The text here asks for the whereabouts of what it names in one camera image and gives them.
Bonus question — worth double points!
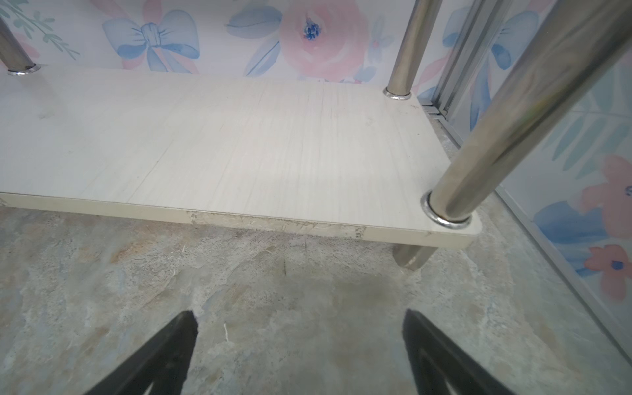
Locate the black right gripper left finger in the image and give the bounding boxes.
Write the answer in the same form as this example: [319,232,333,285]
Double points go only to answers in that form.
[87,310,198,394]

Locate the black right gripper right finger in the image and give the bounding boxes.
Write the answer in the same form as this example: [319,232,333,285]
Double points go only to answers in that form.
[402,309,513,394]

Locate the white two-tier metal shelf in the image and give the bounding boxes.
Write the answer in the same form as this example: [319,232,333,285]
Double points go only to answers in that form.
[1,1,631,253]

